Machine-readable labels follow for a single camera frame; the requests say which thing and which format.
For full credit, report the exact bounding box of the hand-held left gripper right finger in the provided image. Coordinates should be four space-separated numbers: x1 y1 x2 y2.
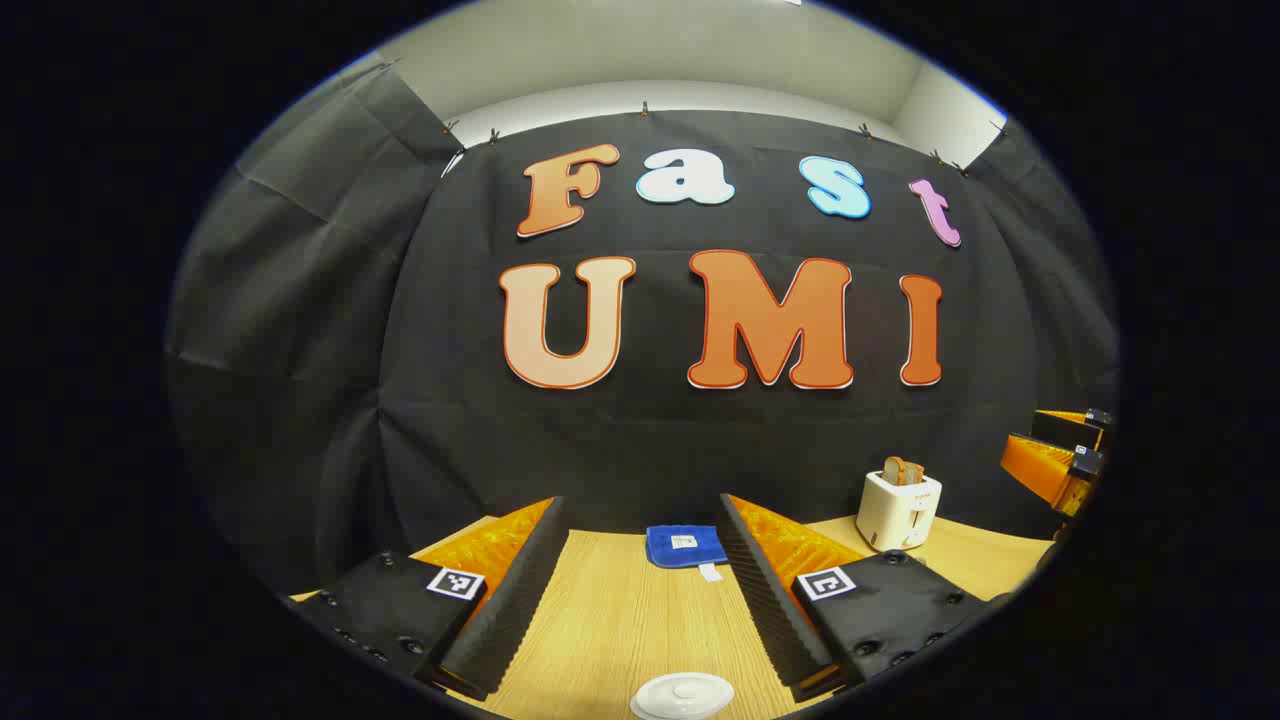
718 493 1011 701

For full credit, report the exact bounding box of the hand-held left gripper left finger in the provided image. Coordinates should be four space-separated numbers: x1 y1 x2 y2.
290 497 576 701

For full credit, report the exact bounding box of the white teacup lid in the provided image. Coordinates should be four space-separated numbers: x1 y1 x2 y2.
638 672 736 717

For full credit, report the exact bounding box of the blue towel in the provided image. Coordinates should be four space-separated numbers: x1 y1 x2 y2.
645 524 729 583

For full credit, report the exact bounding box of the white toaster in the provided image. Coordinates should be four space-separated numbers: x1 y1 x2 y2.
856 470 943 553

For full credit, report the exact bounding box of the black backdrop cloth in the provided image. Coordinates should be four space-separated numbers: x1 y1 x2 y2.
165 60 1119 601

